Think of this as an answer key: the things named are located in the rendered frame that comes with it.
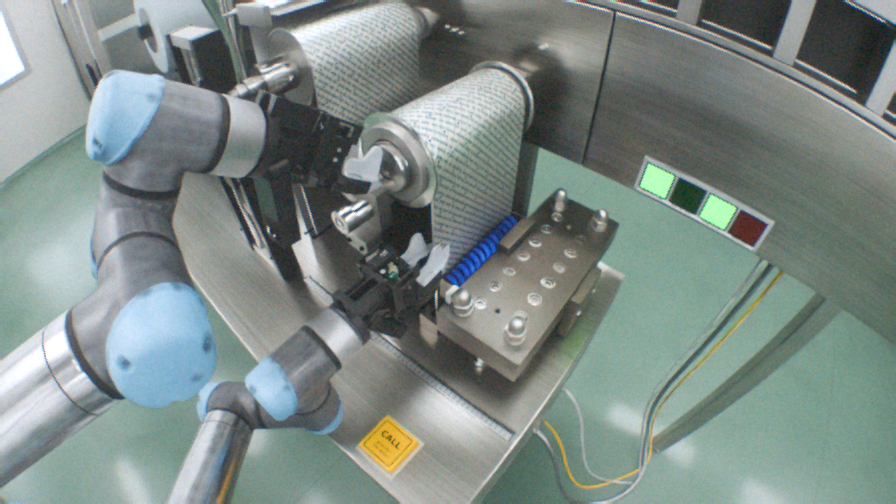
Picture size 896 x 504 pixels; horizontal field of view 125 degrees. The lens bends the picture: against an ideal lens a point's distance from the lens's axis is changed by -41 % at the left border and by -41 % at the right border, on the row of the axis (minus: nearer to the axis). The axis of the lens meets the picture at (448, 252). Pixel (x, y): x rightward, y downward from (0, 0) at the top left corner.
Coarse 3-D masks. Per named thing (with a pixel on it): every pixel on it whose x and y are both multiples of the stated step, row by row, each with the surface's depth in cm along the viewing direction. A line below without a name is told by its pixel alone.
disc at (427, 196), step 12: (372, 120) 51; (384, 120) 49; (396, 120) 48; (408, 132) 48; (360, 144) 56; (420, 144) 48; (432, 168) 49; (432, 180) 50; (432, 192) 52; (408, 204) 57; (420, 204) 55
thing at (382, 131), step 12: (372, 132) 51; (384, 132) 50; (396, 132) 48; (396, 144) 49; (408, 144) 48; (408, 156) 49; (420, 156) 49; (420, 168) 49; (420, 180) 51; (396, 192) 56; (408, 192) 54; (420, 192) 52
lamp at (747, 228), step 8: (744, 216) 54; (736, 224) 56; (744, 224) 54; (752, 224) 53; (760, 224) 52; (736, 232) 56; (744, 232) 55; (752, 232) 54; (760, 232) 53; (744, 240) 56; (752, 240) 55
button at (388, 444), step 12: (384, 420) 61; (372, 432) 59; (384, 432) 59; (396, 432) 60; (360, 444) 58; (372, 444) 58; (384, 444) 58; (396, 444) 58; (408, 444) 58; (372, 456) 57; (384, 456) 57; (396, 456) 57; (384, 468) 56; (396, 468) 57
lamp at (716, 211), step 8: (712, 200) 57; (720, 200) 56; (704, 208) 58; (712, 208) 57; (720, 208) 56; (728, 208) 55; (704, 216) 59; (712, 216) 58; (720, 216) 57; (728, 216) 56; (720, 224) 58
